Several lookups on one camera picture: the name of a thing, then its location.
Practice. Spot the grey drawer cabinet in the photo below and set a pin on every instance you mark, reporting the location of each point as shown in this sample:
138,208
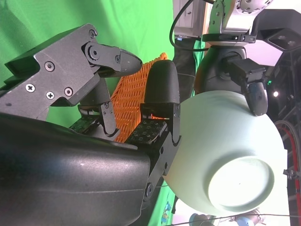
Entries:
188,14

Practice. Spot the plain green tablecloth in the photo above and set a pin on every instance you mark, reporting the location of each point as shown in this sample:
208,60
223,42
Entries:
129,23

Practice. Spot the orange wicker basket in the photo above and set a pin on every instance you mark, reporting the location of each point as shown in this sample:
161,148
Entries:
131,94

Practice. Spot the black cloth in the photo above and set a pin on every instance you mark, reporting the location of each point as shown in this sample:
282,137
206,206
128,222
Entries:
185,70

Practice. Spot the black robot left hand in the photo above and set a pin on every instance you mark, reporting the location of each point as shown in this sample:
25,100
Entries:
216,70

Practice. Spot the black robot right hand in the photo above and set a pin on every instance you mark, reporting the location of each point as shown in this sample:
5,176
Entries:
58,176

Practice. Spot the grey-green bowl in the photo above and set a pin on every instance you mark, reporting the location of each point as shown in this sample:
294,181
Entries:
211,131

